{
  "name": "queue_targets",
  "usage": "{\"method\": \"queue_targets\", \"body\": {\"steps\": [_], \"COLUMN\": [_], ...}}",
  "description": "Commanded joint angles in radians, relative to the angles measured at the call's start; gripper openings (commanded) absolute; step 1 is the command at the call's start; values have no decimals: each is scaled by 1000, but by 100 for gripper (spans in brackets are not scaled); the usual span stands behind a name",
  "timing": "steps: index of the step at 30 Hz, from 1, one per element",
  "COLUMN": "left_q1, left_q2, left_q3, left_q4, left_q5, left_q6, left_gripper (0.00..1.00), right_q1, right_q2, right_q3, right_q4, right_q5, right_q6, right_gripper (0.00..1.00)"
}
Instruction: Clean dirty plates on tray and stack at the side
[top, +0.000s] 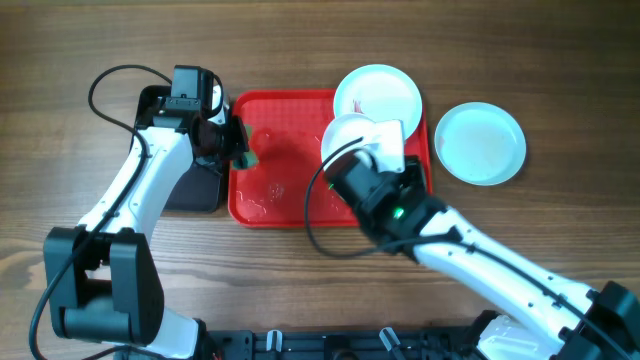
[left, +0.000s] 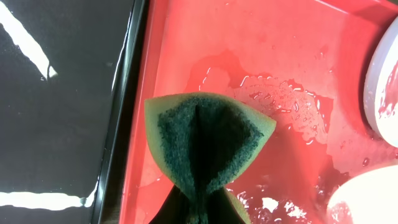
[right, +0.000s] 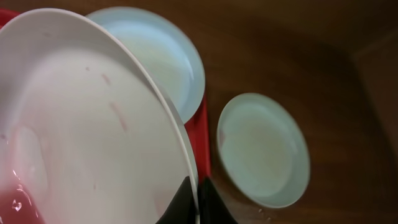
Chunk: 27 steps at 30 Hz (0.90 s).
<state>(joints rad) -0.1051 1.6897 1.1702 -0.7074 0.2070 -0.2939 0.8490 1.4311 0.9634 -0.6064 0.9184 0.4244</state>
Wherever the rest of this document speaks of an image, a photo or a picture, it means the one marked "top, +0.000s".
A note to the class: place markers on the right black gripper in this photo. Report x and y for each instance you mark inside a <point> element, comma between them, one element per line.
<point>413,174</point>

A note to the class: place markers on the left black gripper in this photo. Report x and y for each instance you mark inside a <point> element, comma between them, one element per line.
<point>240,139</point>

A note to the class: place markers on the green yellow sponge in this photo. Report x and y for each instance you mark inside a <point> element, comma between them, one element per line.
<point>249,158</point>

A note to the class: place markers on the light blue plate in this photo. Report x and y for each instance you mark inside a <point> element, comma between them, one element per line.
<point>380,92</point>
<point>480,144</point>

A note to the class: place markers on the white plate with stain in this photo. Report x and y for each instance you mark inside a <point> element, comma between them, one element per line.
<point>344,129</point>

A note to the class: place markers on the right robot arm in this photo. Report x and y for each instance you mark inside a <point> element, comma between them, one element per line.
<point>544,315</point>

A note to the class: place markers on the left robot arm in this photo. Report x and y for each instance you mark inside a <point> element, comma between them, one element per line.
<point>102,282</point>

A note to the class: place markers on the black plastic tray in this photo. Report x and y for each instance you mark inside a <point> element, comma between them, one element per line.
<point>199,189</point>

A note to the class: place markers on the red plastic tray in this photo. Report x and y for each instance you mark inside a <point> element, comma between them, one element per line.
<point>288,126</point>

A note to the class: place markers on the light blue plate top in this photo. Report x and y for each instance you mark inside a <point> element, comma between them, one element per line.
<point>380,92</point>

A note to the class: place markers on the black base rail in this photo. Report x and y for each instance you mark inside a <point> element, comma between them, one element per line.
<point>448,343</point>

